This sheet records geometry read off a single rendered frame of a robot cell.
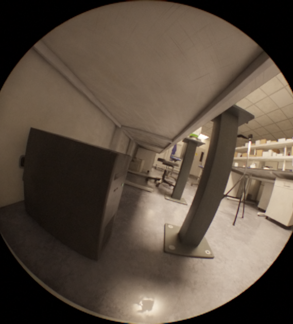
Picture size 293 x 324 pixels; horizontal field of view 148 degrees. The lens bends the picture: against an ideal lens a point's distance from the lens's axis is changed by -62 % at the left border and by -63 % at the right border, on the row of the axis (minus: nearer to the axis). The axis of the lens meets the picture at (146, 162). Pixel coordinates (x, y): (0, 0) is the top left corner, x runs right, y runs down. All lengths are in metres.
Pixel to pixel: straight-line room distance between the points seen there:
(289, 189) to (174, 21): 2.46
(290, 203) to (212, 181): 2.00
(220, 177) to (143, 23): 0.66
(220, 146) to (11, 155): 1.00
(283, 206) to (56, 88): 2.95
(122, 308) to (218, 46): 0.74
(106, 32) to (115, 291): 0.77
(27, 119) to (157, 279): 0.87
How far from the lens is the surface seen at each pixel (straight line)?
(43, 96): 0.69
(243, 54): 0.38
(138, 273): 0.49
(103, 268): 0.47
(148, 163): 3.45
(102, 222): 0.33
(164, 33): 0.37
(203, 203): 0.60
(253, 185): 5.50
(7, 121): 0.62
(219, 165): 0.60
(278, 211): 2.48
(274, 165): 5.40
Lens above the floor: 0.41
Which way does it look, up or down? 2 degrees down
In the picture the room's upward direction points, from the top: 17 degrees clockwise
